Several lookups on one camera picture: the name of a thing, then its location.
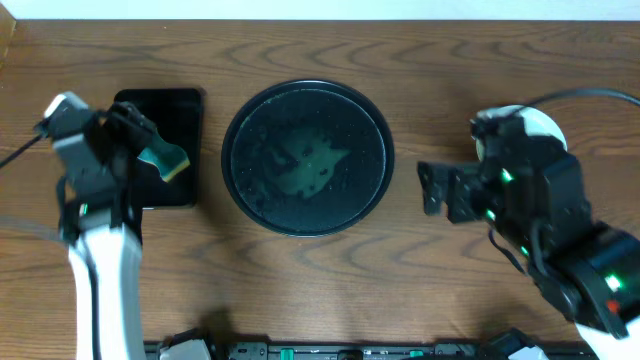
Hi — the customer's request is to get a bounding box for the green yellow sponge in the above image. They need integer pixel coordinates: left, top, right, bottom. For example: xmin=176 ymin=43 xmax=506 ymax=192
xmin=137 ymin=132 xmax=191 ymax=183

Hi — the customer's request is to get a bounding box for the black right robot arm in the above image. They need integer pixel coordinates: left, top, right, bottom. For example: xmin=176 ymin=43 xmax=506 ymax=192
xmin=417 ymin=106 xmax=639 ymax=359

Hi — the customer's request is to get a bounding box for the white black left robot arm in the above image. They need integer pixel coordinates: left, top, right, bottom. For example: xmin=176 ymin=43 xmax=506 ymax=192
xmin=45 ymin=92 xmax=146 ymax=359

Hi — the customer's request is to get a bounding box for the black round tray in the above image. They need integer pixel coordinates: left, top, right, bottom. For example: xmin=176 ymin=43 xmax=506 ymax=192
xmin=221 ymin=79 xmax=395 ymax=237

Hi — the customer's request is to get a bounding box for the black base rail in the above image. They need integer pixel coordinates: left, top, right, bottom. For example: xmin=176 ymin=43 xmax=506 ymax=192
xmin=144 ymin=327 xmax=581 ymax=360

